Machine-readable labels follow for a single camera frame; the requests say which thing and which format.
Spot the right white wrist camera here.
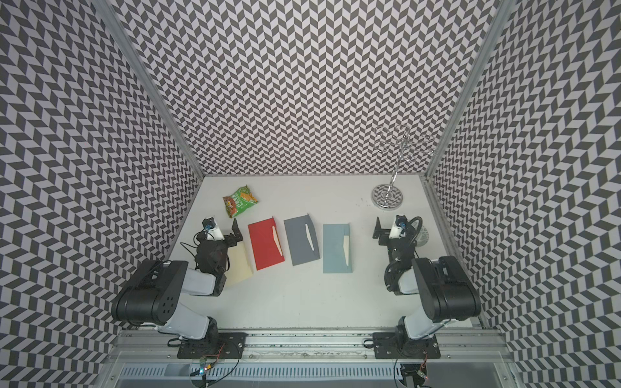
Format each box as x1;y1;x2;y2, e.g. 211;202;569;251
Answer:
389;215;409;239

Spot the cream yellow envelope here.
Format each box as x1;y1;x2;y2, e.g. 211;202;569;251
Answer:
225;242;253;289

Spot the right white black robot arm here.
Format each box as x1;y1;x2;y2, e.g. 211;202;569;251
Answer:
372;215;482;342

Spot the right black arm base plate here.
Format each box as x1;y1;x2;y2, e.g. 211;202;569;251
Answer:
372;332;441;360

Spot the green snack bag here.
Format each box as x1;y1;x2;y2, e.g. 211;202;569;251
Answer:
223;185;259;218

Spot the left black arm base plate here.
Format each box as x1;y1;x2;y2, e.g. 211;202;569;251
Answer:
177;331;247;360

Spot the aluminium front rail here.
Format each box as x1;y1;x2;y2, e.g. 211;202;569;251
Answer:
106;327;513;364

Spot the red envelope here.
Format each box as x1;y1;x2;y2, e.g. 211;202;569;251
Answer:
248;218;285;271

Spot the left circuit board with wires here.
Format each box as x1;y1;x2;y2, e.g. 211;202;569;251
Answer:
189;360;240;388

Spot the right circuit board with wires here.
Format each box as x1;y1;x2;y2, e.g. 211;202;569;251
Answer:
392;359;430;388

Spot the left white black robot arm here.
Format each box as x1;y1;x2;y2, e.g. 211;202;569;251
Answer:
111;218;244;344

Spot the dark grey envelope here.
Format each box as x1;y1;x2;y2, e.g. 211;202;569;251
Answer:
284;214;320;266

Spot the light blue envelope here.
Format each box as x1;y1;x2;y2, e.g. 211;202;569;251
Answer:
323;223;353;274

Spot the circuit board with wires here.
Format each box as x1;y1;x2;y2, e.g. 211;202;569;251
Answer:
189;360;240;388
392;359;430;388

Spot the green patterned ceramic dish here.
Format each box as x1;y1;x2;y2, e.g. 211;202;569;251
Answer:
417;226;430;247

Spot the chrome jewellery stand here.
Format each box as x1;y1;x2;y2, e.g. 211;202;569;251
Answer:
371;124;433;210

